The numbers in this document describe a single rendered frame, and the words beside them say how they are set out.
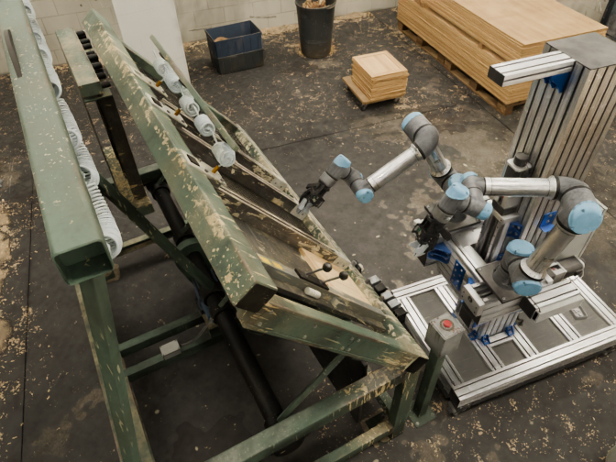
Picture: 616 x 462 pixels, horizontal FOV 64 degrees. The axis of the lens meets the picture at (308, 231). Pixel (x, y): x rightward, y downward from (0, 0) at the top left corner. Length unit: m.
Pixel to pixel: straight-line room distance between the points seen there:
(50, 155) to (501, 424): 2.81
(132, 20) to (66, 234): 4.64
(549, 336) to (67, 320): 3.27
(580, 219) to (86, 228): 1.66
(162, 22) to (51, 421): 3.89
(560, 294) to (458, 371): 0.82
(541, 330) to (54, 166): 2.97
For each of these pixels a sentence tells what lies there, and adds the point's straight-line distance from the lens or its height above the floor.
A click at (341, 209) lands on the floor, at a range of 4.28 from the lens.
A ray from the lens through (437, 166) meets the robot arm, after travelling 2.65.
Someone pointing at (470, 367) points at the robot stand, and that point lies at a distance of 3.21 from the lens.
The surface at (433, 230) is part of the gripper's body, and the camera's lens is 2.01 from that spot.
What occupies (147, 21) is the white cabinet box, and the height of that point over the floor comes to 0.90.
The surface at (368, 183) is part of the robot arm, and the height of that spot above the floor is 1.42.
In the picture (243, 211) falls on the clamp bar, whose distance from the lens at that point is 2.00.
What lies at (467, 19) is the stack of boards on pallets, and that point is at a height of 0.69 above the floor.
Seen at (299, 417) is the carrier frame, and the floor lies 0.79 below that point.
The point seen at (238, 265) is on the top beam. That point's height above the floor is 1.86.
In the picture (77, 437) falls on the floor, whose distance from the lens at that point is 3.44.
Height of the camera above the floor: 2.90
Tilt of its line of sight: 45 degrees down
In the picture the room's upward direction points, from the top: 2 degrees counter-clockwise
